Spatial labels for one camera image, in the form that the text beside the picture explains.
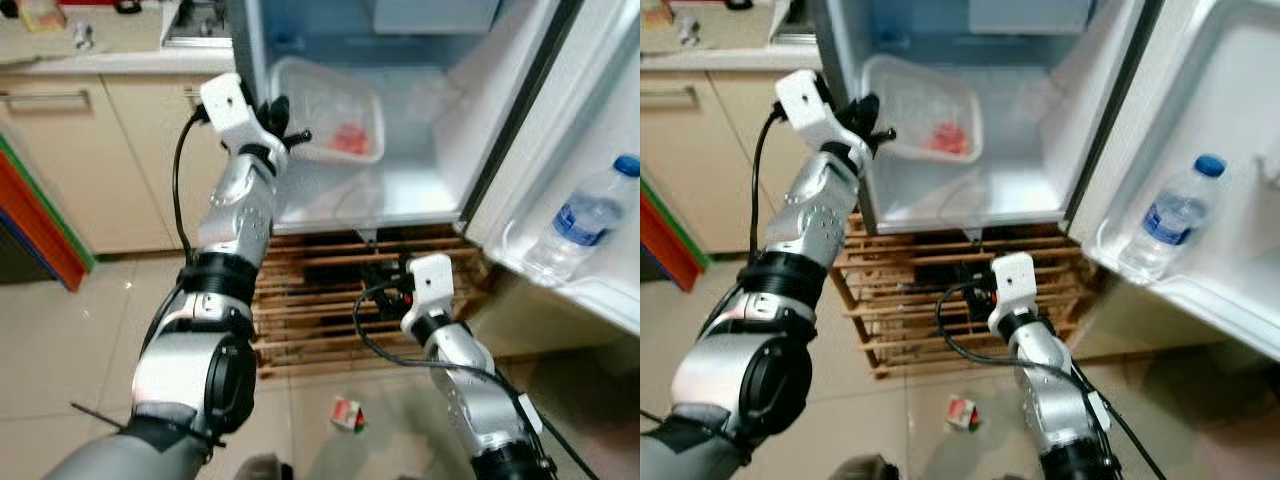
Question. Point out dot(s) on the clear plastic food container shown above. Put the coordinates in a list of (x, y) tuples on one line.
[(330, 110), (925, 108)]

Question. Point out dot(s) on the red white milk carton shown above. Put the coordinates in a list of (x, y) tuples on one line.
[(348, 413), (963, 412)]

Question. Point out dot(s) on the grey steel fridge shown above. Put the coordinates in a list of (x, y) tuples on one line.
[(1010, 140), (420, 140)]

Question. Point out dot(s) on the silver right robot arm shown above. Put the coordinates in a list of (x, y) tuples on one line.
[(1060, 400), (480, 400)]

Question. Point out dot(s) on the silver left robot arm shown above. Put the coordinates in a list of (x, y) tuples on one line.
[(810, 230), (235, 230)]

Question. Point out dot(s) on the grey fridge drawer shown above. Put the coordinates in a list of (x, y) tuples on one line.
[(435, 15), (1030, 14)]

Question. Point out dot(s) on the steel fridge door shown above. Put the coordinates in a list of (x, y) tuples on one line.
[(1230, 120), (590, 120)]

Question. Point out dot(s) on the wooden wine rack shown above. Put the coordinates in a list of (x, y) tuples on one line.
[(900, 300), (310, 300)]

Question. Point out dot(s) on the steel gas stove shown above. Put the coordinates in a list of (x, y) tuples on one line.
[(792, 22), (200, 25)]

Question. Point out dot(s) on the beige kitchen base cabinet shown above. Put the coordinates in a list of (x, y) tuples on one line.
[(710, 170), (110, 170)]

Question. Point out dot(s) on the beige counter cloth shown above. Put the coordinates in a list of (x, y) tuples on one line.
[(730, 30), (110, 35)]

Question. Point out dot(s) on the crumpled foil wrapper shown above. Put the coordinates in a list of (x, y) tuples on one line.
[(83, 37), (690, 33)]

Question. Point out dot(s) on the green plastic board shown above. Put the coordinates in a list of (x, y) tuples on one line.
[(680, 225), (50, 205)]

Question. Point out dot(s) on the clear plastic water bottle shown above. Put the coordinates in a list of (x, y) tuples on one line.
[(580, 220), (1165, 218)]

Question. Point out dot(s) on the silver robot left leg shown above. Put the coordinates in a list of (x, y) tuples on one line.
[(865, 468), (265, 468)]

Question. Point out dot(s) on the orange plastic board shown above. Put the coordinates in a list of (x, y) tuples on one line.
[(665, 245), (40, 225)]

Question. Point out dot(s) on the small tan packet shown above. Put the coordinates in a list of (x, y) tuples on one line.
[(42, 14), (657, 12)]

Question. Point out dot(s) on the blue plastic board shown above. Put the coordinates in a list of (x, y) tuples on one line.
[(30, 250)]

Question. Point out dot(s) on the black kitchen appliance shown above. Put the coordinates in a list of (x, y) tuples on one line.
[(15, 265)]

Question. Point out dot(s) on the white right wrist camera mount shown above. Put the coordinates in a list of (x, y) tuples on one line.
[(1012, 282), (430, 285)]

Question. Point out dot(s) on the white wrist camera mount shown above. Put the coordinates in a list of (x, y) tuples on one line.
[(430, 285), (1012, 282), (808, 105), (228, 105)]

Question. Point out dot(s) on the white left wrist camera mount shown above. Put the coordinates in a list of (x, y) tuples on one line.
[(228, 105), (808, 105)]

